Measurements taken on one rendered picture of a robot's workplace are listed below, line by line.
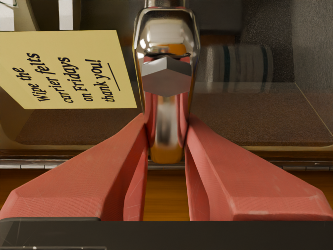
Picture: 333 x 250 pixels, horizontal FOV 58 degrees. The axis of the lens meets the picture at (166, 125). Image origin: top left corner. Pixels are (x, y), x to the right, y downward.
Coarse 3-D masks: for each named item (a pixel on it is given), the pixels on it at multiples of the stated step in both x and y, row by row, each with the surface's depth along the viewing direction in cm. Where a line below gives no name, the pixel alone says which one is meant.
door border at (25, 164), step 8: (0, 160) 31; (8, 160) 31; (16, 160) 31; (24, 160) 31; (32, 160) 31; (40, 160) 31; (48, 160) 31; (56, 160) 31; (64, 160) 31; (184, 160) 31; (24, 168) 33; (32, 168) 33; (40, 168) 33; (168, 168) 33; (176, 168) 33; (184, 168) 33; (312, 168) 33; (320, 168) 33; (328, 168) 33
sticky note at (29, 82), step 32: (0, 32) 13; (32, 32) 13; (64, 32) 13; (96, 32) 13; (0, 64) 15; (32, 64) 15; (64, 64) 15; (96, 64) 15; (32, 96) 19; (64, 96) 19; (96, 96) 19; (128, 96) 19
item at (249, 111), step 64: (0, 0) 12; (64, 0) 12; (128, 0) 12; (192, 0) 12; (256, 0) 12; (320, 0) 12; (128, 64) 15; (256, 64) 15; (320, 64) 15; (0, 128) 24; (64, 128) 23; (256, 128) 23; (320, 128) 23
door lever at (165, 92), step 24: (168, 0) 7; (144, 24) 7; (168, 24) 7; (192, 24) 7; (144, 48) 7; (168, 48) 7; (192, 48) 7; (144, 72) 7; (168, 72) 7; (192, 72) 7; (144, 96) 8; (168, 96) 8; (192, 96) 9; (144, 120) 10; (168, 120) 10; (168, 144) 12
